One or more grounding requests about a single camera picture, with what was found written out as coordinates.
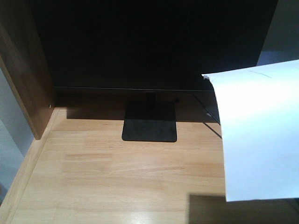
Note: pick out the wooden computer desk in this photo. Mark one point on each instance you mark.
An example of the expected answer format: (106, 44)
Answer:
(85, 173)

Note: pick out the black computer monitor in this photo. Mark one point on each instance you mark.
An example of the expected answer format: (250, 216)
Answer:
(149, 47)

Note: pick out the white paper sheet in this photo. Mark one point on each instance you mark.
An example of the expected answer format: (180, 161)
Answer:
(259, 116)

